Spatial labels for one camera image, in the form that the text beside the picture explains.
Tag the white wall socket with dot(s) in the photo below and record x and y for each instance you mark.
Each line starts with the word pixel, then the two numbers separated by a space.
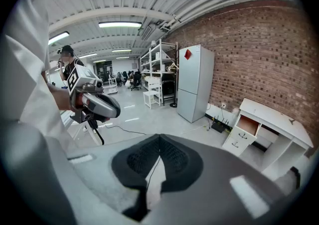
pixel 224 105

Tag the white shelving unit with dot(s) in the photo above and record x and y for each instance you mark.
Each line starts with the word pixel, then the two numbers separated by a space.
pixel 154 69

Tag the white drawer with wooden interior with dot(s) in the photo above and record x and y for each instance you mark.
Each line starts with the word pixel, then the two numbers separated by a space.
pixel 248 125

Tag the black coat rack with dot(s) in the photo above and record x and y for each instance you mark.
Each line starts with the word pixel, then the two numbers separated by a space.
pixel 177 74

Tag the black router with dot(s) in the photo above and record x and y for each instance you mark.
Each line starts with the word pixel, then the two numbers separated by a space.
pixel 219 126

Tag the white table top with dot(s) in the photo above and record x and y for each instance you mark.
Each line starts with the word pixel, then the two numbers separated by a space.
pixel 269 116

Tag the wooden clothes hanger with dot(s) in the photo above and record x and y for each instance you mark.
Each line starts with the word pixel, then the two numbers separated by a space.
pixel 173 66

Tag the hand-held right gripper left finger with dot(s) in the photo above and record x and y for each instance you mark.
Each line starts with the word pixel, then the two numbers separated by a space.
pixel 129 164

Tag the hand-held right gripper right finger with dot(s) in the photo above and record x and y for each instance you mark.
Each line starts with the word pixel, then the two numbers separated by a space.
pixel 184 164

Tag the red diamond sticker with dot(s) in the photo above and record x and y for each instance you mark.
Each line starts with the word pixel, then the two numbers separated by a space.
pixel 187 54

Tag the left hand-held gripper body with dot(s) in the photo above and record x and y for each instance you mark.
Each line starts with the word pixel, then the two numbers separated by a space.
pixel 79 79

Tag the black folding chair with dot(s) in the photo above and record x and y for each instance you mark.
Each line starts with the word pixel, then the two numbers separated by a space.
pixel 169 89

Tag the white wooden chair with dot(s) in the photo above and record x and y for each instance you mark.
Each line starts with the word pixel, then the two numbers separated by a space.
pixel 152 94

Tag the white trestle frame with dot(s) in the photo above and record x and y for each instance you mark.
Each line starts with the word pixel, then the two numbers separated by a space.
pixel 82 129

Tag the person's white shirt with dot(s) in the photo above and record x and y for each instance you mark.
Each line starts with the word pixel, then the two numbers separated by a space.
pixel 25 57

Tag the grey refrigerator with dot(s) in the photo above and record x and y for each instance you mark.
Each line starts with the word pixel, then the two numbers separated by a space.
pixel 192 81

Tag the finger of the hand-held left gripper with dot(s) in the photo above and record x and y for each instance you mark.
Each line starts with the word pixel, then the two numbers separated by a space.
pixel 111 99
pixel 104 109

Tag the black office chair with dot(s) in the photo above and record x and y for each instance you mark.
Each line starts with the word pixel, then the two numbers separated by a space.
pixel 136 80

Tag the person's left forearm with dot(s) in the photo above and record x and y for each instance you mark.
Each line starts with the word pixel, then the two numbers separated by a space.
pixel 59 96

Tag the white cart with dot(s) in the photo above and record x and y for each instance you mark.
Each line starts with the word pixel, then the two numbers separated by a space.
pixel 111 88

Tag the long ceiling light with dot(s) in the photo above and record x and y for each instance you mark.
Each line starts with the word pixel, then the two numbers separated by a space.
pixel 119 24
pixel 58 37
pixel 87 56
pixel 121 50

